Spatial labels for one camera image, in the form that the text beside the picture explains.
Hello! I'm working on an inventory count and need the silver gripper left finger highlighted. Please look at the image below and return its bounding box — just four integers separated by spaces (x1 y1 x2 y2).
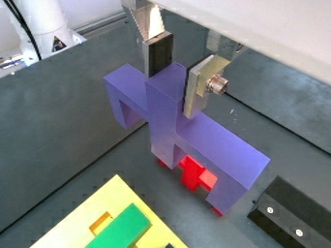
121 0 173 78

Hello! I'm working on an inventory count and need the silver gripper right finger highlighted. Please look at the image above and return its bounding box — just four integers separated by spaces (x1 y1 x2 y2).
184 30 247 119

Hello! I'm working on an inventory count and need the purple m-shaped block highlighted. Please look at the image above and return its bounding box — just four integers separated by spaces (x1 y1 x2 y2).
103 63 269 213

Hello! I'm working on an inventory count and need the yellow white slotted board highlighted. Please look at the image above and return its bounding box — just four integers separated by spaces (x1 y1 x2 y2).
29 175 187 248

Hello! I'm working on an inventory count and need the red m-shaped block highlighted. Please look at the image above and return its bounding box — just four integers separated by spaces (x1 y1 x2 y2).
155 154 225 217

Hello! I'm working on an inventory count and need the green rectangular block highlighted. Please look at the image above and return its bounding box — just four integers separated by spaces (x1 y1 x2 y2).
85 203 151 248

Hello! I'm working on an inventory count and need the black angle bracket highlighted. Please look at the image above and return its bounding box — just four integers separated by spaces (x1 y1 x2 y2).
247 176 331 248

